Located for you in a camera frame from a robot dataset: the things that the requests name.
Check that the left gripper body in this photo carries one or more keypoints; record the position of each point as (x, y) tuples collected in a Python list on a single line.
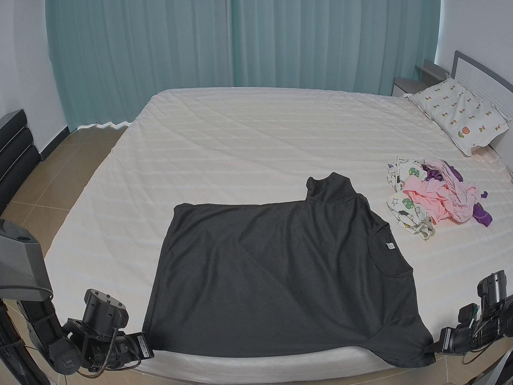
[(132, 349)]

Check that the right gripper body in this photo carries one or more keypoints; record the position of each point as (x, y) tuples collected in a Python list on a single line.
[(455, 340)]

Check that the black T-shirt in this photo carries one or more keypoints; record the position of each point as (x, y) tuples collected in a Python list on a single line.
[(280, 275)]

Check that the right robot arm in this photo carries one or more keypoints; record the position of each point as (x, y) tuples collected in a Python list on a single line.
[(493, 327)]

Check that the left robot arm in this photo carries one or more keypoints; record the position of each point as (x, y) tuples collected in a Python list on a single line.
[(20, 263)]

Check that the pile of clothes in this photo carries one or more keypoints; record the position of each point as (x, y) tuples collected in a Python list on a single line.
[(433, 199)]

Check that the bed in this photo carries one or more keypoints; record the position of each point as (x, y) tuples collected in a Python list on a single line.
[(260, 142)]

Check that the black chest of drawers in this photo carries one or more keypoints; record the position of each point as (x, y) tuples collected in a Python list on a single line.
[(16, 158)]

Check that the white printed pillow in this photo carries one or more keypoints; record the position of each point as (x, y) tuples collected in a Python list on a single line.
[(457, 106)]

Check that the grey bedside table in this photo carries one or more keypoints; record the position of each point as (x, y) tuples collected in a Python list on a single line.
[(404, 84)]

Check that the blue-green curtain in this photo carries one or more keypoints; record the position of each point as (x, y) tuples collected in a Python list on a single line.
[(340, 34), (140, 54)]

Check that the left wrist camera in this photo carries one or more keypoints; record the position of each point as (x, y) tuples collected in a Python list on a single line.
[(104, 313)]

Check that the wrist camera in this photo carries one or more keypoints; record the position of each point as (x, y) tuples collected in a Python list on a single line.
[(493, 289), (104, 313)]

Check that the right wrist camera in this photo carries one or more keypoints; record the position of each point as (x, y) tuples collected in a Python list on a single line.
[(493, 289)]

